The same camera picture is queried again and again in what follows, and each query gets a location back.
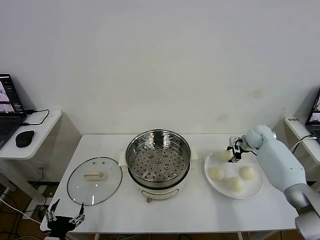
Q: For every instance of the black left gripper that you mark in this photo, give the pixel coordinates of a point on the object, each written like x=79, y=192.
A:
x=61, y=223

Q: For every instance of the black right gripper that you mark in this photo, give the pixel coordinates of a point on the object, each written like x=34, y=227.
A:
x=240, y=150

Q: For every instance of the white steamed baozi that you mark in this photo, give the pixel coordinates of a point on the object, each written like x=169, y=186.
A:
x=247, y=172
x=223, y=156
x=216, y=173
x=235, y=184

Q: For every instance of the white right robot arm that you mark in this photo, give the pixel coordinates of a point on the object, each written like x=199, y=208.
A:
x=277, y=160

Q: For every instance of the stainless steel steamer basket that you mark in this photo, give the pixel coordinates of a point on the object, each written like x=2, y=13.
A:
x=172, y=172

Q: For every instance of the round glass pot lid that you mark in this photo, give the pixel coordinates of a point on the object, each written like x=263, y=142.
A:
x=80, y=180

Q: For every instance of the white round plate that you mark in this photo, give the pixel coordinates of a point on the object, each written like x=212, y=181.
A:
x=250, y=190

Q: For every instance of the white side table with mouse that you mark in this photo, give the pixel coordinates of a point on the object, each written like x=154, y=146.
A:
x=42, y=140

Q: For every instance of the cream electric cooking pot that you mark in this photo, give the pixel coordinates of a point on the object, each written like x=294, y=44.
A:
x=160, y=192

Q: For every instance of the black computer mouse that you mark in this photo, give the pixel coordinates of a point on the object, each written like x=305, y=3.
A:
x=24, y=138

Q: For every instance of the black laptop with mouse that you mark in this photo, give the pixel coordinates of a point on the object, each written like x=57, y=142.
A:
x=10, y=120

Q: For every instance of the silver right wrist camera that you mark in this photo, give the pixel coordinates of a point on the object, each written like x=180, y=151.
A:
x=234, y=140

